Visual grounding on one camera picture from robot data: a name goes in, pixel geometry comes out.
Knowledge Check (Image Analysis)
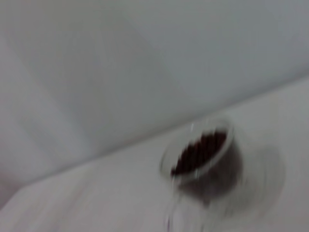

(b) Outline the coffee beans pile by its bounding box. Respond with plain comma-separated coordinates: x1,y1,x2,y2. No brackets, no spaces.
170,130,243,194

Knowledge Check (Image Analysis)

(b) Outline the clear glass cup with handle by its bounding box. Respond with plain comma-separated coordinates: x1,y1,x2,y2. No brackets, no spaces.
159,118,245,232

